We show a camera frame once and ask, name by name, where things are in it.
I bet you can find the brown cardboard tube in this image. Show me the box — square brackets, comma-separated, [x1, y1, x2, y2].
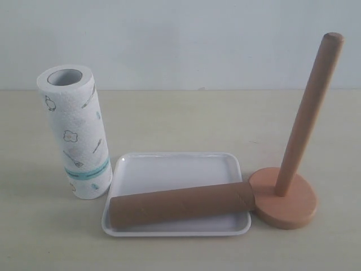
[109, 182, 255, 229]

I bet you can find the wooden paper towel holder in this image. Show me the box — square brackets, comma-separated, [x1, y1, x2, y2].
[249, 32, 345, 230]

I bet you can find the printed white paper towel roll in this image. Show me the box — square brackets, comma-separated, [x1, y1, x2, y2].
[37, 65, 112, 200]

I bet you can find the white rectangular plastic tray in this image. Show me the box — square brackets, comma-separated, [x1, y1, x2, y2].
[102, 152, 252, 237]

